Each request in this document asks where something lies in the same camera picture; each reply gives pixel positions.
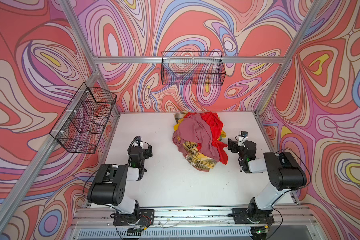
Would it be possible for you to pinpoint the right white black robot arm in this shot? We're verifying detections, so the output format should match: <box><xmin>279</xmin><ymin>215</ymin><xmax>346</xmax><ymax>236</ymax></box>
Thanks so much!
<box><xmin>228</xmin><ymin>139</ymin><xmax>307</xmax><ymax>225</ymax></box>

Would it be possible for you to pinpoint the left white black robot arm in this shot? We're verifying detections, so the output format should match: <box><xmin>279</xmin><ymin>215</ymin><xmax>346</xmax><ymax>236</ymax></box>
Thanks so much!
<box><xmin>87</xmin><ymin>136</ymin><xmax>154</xmax><ymax>228</ymax></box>

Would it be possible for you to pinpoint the red cloth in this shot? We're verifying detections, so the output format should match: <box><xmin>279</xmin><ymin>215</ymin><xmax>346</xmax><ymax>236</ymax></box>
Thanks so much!
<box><xmin>178</xmin><ymin>112</ymin><xmax>228</xmax><ymax>165</ymax></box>

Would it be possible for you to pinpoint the large mauve cloth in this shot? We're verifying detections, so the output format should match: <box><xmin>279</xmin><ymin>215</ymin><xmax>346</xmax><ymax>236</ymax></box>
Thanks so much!
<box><xmin>172</xmin><ymin>112</ymin><xmax>223</xmax><ymax>162</ymax></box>

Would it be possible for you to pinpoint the yellow plaid cloth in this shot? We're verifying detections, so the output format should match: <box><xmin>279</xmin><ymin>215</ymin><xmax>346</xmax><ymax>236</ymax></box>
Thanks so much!
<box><xmin>176</xmin><ymin>114</ymin><xmax>226</xmax><ymax>172</ymax></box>

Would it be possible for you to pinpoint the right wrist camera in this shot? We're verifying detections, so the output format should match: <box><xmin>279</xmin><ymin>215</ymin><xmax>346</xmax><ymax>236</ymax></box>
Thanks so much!
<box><xmin>239</xmin><ymin>131</ymin><xmax>248</xmax><ymax>142</ymax></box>

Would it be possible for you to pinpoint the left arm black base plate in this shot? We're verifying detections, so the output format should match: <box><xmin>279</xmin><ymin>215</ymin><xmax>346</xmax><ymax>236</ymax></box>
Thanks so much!
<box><xmin>110</xmin><ymin>209</ymin><xmax>155</xmax><ymax>227</ymax></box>

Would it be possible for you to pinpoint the black wire basket on left wall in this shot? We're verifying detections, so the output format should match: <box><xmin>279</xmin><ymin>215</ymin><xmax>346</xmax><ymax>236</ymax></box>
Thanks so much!
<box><xmin>50</xmin><ymin>83</ymin><xmax>117</xmax><ymax>154</ymax></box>

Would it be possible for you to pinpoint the black wire basket on wall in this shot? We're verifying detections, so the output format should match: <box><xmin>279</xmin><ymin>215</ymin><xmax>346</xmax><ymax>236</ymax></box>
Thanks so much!
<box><xmin>50</xmin><ymin>83</ymin><xmax>117</xmax><ymax>154</ymax></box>
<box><xmin>161</xmin><ymin>50</ymin><xmax>226</xmax><ymax>86</ymax></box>

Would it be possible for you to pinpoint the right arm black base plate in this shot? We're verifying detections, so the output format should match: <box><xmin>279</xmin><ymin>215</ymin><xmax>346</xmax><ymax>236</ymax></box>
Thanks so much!
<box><xmin>228</xmin><ymin>208</ymin><xmax>275</xmax><ymax>225</ymax></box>

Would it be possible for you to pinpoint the aluminium mounting rail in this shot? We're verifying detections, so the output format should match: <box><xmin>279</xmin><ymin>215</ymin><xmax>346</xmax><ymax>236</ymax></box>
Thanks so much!
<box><xmin>66</xmin><ymin>205</ymin><xmax>326</xmax><ymax>240</ymax></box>

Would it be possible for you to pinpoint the black wire basket on back wall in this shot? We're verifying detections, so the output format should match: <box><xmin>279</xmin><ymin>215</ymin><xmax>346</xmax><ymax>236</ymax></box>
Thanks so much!
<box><xmin>161</xmin><ymin>50</ymin><xmax>226</xmax><ymax>86</ymax></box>

